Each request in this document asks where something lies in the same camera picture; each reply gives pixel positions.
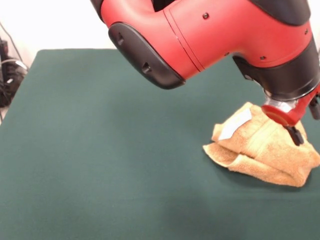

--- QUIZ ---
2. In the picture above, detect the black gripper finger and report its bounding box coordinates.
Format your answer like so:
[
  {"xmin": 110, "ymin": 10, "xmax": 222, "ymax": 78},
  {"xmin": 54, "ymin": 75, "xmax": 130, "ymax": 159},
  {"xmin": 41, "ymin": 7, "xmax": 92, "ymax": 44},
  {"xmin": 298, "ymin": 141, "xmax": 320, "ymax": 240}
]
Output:
[
  {"xmin": 309, "ymin": 94, "xmax": 320, "ymax": 118},
  {"xmin": 286, "ymin": 124, "xmax": 305, "ymax": 147}
]

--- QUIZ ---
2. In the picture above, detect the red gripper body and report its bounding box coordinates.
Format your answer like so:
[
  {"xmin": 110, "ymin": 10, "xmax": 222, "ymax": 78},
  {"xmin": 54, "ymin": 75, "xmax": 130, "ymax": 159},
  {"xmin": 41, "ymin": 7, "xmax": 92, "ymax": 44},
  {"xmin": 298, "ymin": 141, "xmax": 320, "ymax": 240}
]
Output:
[{"xmin": 261, "ymin": 83, "xmax": 320, "ymax": 127}]

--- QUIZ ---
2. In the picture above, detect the tan terry towel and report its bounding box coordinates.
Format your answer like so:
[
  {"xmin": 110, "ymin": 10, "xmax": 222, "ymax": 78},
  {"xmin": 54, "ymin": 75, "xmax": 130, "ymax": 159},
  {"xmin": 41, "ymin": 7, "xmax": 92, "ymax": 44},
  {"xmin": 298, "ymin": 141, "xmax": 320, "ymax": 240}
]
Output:
[{"xmin": 202, "ymin": 101, "xmax": 320, "ymax": 188}]

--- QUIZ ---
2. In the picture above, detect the dark green table cloth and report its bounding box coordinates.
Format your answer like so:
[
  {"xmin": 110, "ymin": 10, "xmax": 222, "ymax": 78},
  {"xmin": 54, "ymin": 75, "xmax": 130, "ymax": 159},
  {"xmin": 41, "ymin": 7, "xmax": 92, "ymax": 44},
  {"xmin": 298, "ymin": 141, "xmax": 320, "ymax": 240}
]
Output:
[{"xmin": 0, "ymin": 48, "xmax": 320, "ymax": 240}]

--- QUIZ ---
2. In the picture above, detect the black equipment with cables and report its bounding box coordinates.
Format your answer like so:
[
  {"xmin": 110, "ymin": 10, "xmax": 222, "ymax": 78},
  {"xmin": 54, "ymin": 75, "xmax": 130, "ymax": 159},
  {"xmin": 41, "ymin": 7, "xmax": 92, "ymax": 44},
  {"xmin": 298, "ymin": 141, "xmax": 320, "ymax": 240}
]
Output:
[{"xmin": 0, "ymin": 39, "xmax": 28, "ymax": 108}]

